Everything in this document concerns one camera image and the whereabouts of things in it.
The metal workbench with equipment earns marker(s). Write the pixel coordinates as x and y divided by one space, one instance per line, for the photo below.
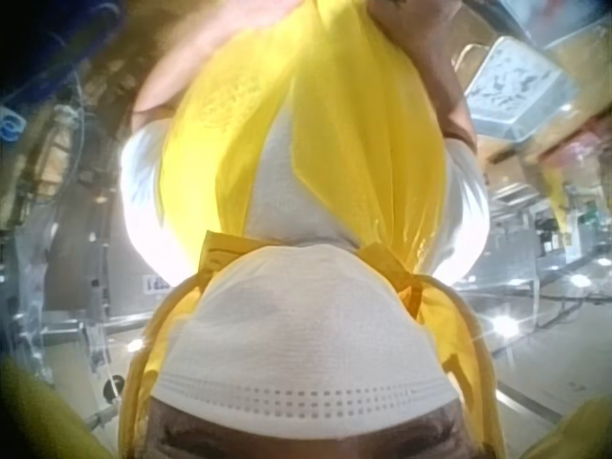
554 229

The shiny metal tray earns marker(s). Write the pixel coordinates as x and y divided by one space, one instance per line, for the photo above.
521 86

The metal machine frame with tubes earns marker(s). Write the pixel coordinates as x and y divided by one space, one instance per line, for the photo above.
57 268

